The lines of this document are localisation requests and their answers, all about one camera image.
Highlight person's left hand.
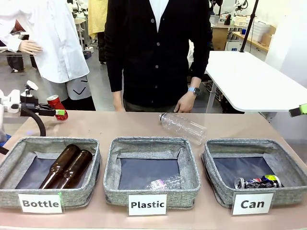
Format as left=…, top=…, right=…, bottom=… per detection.
left=174, top=92, right=196, bottom=114

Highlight bystander's hand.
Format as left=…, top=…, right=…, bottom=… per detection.
left=18, top=39, right=44, bottom=55

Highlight red drink can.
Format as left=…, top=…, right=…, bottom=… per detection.
left=47, top=94, right=69, bottom=122

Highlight black tripod pole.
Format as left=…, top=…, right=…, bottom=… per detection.
left=239, top=0, right=260, bottom=53

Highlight crushed black blue can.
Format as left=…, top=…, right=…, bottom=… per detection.
left=234, top=174, right=283, bottom=189

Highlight white Bottle label sign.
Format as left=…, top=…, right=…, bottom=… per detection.
left=18, top=193, right=63, bottom=214

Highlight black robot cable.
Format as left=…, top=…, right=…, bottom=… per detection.
left=20, top=109, right=47, bottom=138

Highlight person's right forearm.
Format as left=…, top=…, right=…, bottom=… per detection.
left=111, top=90, right=126, bottom=112

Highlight white side table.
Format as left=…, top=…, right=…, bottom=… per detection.
left=205, top=50, right=307, bottom=114

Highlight grey fabric basket labelled Can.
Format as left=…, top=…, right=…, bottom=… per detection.
left=202, top=138, right=304, bottom=208

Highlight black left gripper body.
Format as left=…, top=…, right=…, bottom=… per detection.
left=20, top=102, right=40, bottom=117

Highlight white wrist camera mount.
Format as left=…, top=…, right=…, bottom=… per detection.
left=20, top=80, right=39, bottom=98

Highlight brown glass bottle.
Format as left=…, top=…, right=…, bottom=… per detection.
left=38, top=143, right=81, bottom=190
left=56, top=149, right=93, bottom=190

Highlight yellow hanging garment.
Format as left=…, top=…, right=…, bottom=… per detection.
left=87, top=0, right=108, bottom=39

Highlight crushed clear plastic bottle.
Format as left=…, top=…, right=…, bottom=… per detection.
left=145, top=176, right=185, bottom=191

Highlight grey fabric basket labelled Bottle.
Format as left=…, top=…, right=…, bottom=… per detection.
left=0, top=136, right=102, bottom=208

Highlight white Can label sign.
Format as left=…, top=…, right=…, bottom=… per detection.
left=231, top=192, right=275, bottom=216

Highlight person's left forearm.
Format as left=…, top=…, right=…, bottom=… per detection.
left=189, top=35, right=213, bottom=91

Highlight wooden workbench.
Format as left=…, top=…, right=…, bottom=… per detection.
left=231, top=31, right=270, bottom=52

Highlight grey fabric basket labelled Plastic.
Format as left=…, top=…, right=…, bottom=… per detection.
left=103, top=136, right=201, bottom=209

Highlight bystander in white shirt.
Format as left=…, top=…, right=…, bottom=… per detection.
left=0, top=0, right=96, bottom=111

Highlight white plastic storage bins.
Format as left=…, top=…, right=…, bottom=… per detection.
left=251, top=20, right=272, bottom=41

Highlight white Plastic label sign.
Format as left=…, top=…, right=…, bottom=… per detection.
left=128, top=194, right=168, bottom=216

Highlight person in black cardigan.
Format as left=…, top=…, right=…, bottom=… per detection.
left=104, top=0, right=213, bottom=113

